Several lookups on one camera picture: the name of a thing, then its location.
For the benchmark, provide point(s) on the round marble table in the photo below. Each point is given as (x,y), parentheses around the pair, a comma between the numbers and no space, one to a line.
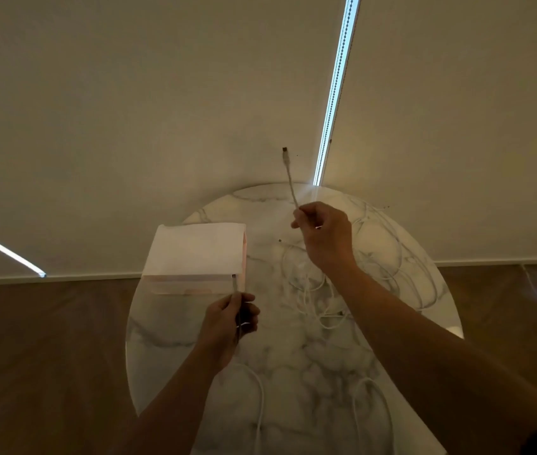
(306,374)

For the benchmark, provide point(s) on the person's right hand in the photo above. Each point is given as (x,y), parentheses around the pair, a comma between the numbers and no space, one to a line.
(330,236)

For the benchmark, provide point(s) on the person's right forearm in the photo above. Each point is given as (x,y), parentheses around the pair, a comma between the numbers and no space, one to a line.
(439,364)

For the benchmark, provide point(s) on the person's left hand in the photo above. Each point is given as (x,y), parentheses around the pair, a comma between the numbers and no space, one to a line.
(226,326)

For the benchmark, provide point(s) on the person's left forearm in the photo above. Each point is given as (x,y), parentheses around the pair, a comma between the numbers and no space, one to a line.
(169,417)

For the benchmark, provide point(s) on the white pink box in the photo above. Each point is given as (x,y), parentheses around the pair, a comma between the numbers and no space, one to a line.
(195,251)

